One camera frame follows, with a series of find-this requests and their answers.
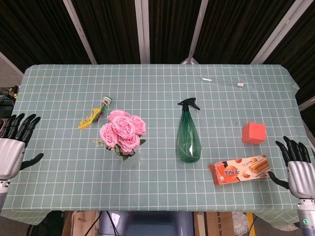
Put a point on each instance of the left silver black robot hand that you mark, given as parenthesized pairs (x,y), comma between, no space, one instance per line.
(11,155)

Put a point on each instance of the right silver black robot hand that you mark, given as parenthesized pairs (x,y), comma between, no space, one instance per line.
(301,179)

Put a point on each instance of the pink rose bouquet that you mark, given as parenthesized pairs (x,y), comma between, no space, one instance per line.
(123,130)

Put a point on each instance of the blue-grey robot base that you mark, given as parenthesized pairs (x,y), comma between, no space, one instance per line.
(147,223)

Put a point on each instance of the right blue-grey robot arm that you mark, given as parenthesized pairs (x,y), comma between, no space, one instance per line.
(306,218)

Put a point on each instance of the clear glass cup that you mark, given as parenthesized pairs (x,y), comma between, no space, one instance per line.
(131,162)

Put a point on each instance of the green checked tablecloth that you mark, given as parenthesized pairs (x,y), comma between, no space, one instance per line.
(157,191)

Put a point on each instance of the orange snack package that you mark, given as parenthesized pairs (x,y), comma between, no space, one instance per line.
(236,172)

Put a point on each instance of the orange foam cube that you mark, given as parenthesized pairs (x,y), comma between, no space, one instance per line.
(253,132)

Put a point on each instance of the yellow feather shuttlecock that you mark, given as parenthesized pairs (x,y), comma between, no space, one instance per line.
(86,123)

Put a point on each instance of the brown cardboard box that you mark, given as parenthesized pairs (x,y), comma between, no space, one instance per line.
(81,223)
(216,223)

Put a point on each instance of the green plastic spray bottle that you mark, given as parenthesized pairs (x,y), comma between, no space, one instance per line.
(188,142)

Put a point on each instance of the dark pleated curtain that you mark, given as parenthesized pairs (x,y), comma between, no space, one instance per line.
(110,29)

